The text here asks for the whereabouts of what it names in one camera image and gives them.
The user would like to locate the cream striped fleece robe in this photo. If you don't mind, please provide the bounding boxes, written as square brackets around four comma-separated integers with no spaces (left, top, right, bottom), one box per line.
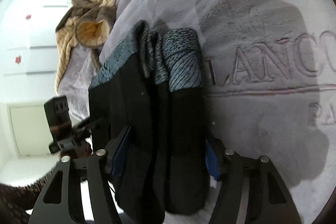
[55,0,117,92]

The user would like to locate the black pants with patterned waistband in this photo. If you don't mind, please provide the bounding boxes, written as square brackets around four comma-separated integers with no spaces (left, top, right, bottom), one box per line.
[89,20,210,223]

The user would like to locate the person's left hand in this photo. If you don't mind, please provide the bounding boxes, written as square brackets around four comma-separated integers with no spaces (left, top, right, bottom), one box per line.
[59,141,92,159]

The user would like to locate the grey embossed plush blanket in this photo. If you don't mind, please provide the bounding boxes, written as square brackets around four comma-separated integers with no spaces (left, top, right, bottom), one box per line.
[56,0,336,224]

